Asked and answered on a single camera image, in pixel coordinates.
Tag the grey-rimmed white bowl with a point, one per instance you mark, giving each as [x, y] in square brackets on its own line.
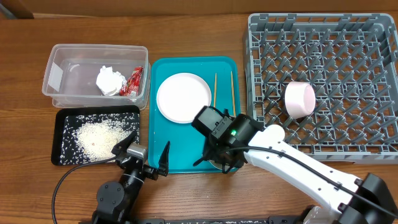
[216, 165]

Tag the white napkin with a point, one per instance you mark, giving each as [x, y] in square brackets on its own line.
[110, 82]

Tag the grey dish rack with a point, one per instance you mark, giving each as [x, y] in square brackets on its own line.
[350, 60]

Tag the pink bowl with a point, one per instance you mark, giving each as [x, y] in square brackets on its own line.
[299, 99]

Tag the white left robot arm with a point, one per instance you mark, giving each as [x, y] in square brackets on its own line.
[116, 198]

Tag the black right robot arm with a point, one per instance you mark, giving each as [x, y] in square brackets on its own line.
[341, 197]

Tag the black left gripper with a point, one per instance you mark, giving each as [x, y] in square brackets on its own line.
[163, 165]

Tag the spilled rice pile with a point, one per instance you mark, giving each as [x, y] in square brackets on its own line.
[91, 137]

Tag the black tray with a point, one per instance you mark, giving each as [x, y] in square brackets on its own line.
[62, 114]

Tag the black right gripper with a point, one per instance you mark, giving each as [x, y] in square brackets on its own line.
[211, 152]

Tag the red snack wrapper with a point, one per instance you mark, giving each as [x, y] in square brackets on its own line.
[131, 87]

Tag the wooden chopstick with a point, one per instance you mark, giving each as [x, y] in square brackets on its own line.
[232, 94]
[215, 90]

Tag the white round plate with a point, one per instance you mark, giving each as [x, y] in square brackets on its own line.
[181, 96]

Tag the teal serving tray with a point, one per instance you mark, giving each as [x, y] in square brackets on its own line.
[186, 143]

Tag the clear plastic bin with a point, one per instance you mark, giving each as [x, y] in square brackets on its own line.
[72, 69]

